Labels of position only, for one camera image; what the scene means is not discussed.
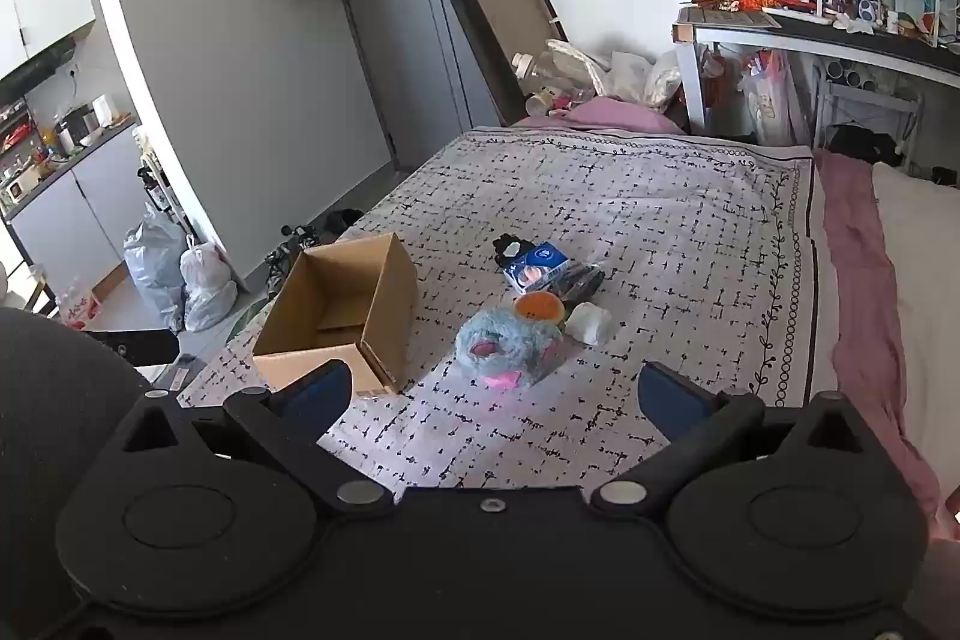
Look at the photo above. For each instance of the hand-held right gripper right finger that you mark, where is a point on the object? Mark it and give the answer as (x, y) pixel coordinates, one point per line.
(670, 396)

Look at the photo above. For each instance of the white wall cabinet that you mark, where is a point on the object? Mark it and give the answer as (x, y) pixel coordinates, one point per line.
(45, 3)

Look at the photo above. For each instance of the grey plastic bag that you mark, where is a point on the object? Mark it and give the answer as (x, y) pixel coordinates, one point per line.
(154, 269)

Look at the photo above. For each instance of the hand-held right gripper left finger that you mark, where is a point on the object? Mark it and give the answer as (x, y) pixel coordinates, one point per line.
(319, 391)

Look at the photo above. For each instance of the red long packet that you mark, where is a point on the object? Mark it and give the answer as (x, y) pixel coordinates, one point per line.
(750, 0)

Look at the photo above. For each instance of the black item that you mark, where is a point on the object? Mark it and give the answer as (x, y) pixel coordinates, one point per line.
(579, 280)

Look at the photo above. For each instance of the white duvet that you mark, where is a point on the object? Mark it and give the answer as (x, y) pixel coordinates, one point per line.
(922, 280)

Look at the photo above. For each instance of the red white packet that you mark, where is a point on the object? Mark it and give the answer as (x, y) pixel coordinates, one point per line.
(79, 308)

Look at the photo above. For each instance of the black framed brown board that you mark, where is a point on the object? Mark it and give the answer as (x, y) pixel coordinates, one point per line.
(506, 25)

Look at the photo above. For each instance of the printed plastic bag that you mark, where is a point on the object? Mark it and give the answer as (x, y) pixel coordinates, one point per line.
(769, 96)

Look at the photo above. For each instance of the clear plastic bottle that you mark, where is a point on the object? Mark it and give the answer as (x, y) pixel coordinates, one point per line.
(551, 66)

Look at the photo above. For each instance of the white soft packet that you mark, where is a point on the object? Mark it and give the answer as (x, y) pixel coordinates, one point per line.
(590, 323)

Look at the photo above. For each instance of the blue tissue packet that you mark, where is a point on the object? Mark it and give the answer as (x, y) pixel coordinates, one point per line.
(534, 265)

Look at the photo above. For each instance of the brown cardboard box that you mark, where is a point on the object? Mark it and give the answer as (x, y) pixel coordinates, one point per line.
(390, 302)

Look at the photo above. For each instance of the grey kitchen cabinet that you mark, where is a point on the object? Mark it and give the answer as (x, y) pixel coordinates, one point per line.
(67, 212)

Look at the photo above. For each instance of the pink bed sheet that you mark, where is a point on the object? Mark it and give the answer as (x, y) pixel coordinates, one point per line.
(855, 250)

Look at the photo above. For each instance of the white black printed blanket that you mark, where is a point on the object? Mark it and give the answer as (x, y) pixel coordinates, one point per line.
(637, 197)

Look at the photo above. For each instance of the black lace cloth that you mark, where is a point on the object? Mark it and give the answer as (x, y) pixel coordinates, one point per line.
(504, 248)

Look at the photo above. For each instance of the pink pillow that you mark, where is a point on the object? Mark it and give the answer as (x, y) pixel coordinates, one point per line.
(615, 115)

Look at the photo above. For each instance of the white desk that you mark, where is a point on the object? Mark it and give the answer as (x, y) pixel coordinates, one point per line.
(825, 33)

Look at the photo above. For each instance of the white metal chair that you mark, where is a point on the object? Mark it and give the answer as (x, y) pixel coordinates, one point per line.
(870, 104)

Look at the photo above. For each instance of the white plastic bag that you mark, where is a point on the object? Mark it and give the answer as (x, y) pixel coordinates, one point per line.
(206, 287)

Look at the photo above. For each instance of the dark patterned cloth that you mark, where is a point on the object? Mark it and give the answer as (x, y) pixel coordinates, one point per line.
(283, 261)

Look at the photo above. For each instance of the orange round plush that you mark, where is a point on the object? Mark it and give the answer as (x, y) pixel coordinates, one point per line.
(538, 308)

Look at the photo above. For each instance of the white plastic bags pile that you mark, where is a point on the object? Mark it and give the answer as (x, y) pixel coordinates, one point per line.
(637, 78)

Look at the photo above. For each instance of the blue pink plush toy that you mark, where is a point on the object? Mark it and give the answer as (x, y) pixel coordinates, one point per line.
(510, 344)

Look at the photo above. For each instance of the paper cup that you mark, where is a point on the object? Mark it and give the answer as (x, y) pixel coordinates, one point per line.
(538, 103)

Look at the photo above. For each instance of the grey door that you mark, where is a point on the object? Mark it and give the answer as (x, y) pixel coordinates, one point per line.
(420, 48)

